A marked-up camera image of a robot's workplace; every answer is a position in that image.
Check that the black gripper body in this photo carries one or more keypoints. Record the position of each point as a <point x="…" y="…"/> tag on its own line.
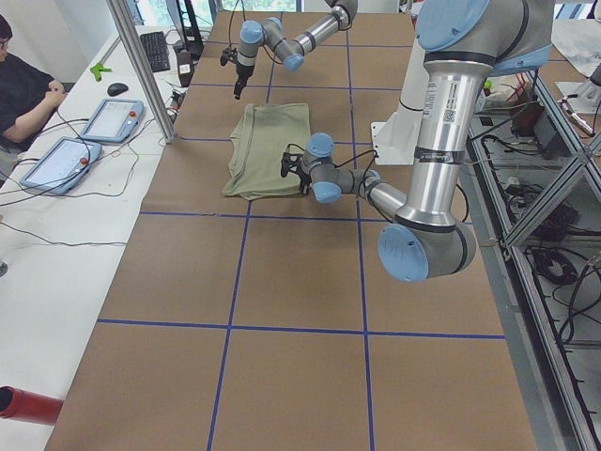
<point x="302" y="178"/>
<point x="241" y="74"/>

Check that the olive green long-sleeve shirt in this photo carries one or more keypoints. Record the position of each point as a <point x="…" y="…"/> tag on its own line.
<point x="260" y="140"/>

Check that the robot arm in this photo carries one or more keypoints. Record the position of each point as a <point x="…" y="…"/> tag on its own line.
<point x="290" y="52"/>
<point x="465" y="42"/>

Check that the black keyboard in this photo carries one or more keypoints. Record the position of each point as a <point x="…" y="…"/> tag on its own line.
<point x="156" y="50"/>

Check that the black computer mouse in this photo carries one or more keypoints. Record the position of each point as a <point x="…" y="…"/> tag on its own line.
<point x="116" y="89"/>

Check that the far teach pendant tablet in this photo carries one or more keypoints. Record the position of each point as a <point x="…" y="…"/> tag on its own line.
<point x="113" y="121"/>

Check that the teach pendant tablet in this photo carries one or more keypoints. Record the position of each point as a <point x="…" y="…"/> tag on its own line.
<point x="62" y="166"/>
<point x="113" y="121"/>

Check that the near teach pendant tablet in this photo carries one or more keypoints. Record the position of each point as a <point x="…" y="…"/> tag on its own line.
<point x="62" y="166"/>

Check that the seated person in black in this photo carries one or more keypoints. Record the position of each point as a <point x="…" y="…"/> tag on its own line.
<point x="29" y="97"/>

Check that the red cylinder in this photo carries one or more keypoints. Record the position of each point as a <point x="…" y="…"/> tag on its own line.
<point x="25" y="406"/>

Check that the aluminium frame post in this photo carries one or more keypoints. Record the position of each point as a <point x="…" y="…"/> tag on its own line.
<point x="127" y="31"/>

